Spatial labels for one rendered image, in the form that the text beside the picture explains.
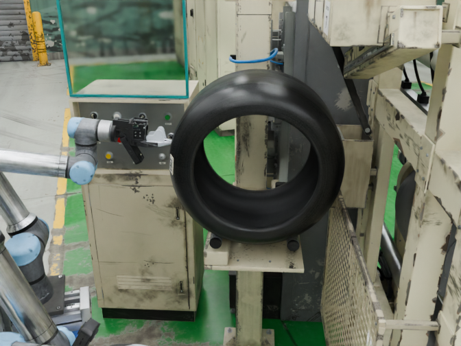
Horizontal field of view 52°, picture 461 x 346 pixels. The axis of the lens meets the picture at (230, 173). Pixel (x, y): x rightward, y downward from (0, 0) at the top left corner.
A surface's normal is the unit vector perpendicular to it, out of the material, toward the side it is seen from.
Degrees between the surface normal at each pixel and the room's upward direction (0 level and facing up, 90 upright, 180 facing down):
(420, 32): 72
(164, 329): 0
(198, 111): 57
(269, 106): 80
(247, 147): 90
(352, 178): 90
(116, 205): 90
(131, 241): 90
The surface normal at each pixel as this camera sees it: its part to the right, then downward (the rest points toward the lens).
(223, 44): 0.28, 0.39
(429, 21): -0.06, 0.10
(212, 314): 0.00, -0.91
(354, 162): -0.06, 0.40
